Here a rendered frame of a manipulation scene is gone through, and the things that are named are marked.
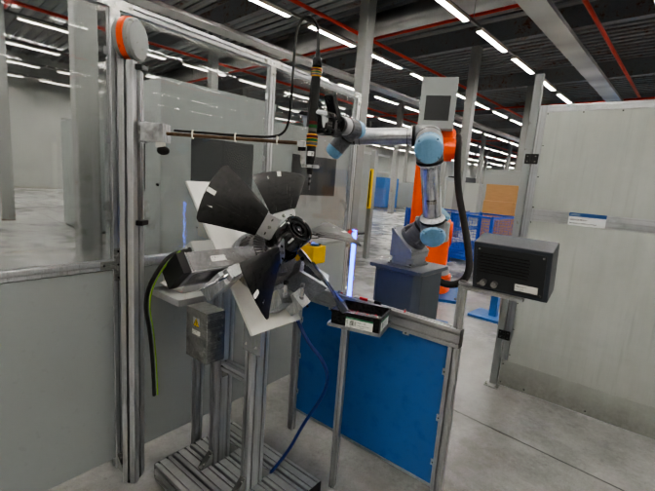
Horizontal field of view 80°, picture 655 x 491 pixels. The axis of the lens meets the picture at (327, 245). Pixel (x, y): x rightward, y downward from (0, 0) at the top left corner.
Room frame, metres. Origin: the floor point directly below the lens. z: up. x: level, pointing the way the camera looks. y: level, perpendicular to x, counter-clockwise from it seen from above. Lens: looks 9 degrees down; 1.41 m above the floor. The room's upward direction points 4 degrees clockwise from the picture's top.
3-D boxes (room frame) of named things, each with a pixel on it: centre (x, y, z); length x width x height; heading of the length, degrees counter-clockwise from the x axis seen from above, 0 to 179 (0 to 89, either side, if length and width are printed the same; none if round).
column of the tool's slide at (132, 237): (1.60, 0.81, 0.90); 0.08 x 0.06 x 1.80; 177
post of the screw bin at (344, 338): (1.64, -0.11, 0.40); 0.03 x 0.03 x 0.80; 67
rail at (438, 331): (1.78, -0.21, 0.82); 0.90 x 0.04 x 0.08; 52
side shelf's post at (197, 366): (1.81, 0.59, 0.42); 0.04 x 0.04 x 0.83; 52
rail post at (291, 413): (2.05, 0.13, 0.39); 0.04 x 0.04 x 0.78; 52
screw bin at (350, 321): (1.61, -0.16, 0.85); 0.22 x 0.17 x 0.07; 67
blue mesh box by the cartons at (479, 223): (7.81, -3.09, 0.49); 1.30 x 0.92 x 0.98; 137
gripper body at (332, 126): (1.65, 0.02, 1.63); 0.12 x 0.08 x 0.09; 142
